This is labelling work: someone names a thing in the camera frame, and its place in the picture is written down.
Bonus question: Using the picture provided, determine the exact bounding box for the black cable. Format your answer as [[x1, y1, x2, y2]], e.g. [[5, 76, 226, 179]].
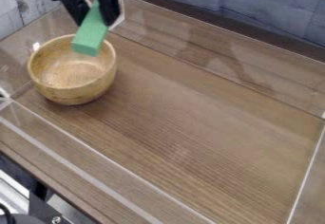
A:
[[0, 202, 17, 224]]

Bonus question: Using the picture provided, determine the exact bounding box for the green rectangular block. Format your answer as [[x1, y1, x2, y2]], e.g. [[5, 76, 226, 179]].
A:
[[70, 0, 108, 56]]

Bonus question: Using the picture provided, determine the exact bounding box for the clear acrylic corner bracket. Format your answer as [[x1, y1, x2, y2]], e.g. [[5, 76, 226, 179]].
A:
[[84, 0, 127, 31]]

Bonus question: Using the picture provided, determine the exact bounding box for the wooden bowl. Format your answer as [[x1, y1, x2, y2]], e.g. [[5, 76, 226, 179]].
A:
[[26, 34, 117, 105]]

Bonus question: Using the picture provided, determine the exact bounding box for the black metal mount bracket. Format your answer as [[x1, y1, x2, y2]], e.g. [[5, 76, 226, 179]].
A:
[[28, 194, 62, 224]]

